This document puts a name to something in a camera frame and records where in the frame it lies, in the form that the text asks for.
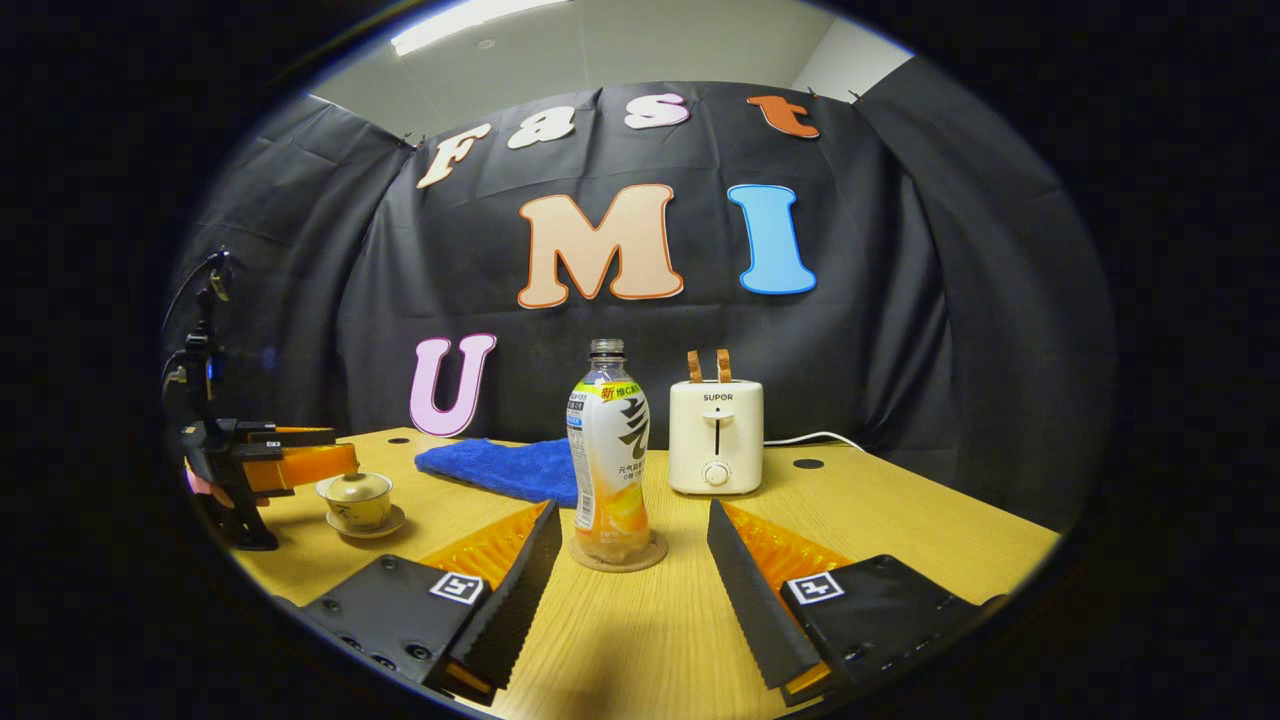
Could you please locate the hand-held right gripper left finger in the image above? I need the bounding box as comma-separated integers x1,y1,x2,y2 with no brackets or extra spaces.
300,500,563,701

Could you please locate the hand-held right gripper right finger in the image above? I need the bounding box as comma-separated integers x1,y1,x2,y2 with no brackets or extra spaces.
706,498,986,706

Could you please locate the round cork coaster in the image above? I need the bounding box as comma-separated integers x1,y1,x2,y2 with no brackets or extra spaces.
568,530,669,573

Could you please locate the plastic water bottle orange label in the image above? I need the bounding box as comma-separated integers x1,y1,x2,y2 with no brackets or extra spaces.
566,338,651,566

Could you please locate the cream ceramic saucer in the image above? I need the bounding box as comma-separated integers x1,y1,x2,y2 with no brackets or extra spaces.
326,503,407,540

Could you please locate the blue towel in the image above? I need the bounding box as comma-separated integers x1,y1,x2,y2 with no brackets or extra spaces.
415,437,581,508

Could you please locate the cream toaster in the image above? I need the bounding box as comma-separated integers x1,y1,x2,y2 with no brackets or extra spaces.
668,378,765,496

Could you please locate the black backdrop cloth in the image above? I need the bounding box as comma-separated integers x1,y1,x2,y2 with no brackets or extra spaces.
165,55,1116,531

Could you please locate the white toaster cable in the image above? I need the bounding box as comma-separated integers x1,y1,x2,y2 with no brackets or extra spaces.
763,431,866,453

